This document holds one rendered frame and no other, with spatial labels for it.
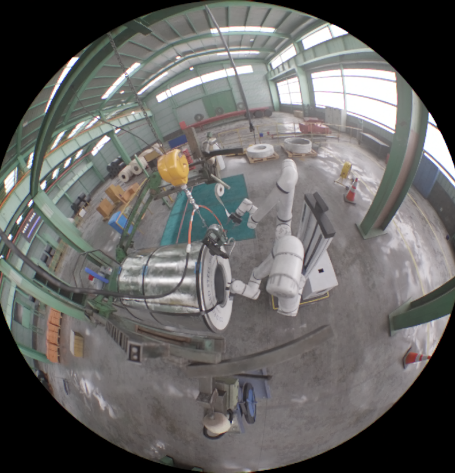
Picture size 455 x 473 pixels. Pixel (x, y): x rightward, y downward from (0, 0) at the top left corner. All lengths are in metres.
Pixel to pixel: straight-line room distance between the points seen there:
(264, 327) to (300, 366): 0.93
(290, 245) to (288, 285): 0.16
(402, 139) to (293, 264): 2.67
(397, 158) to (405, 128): 0.54
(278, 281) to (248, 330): 1.94
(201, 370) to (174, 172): 0.87
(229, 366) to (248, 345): 1.96
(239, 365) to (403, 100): 3.13
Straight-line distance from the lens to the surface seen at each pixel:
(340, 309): 2.68
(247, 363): 0.45
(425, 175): 9.28
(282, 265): 0.51
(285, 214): 1.32
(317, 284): 1.67
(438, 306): 2.87
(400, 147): 2.86
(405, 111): 2.86
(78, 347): 6.87
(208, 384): 0.72
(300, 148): 6.22
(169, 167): 0.80
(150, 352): 0.41
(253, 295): 1.05
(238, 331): 2.41
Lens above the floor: 2.36
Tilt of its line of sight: 50 degrees down
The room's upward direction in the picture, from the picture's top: 25 degrees counter-clockwise
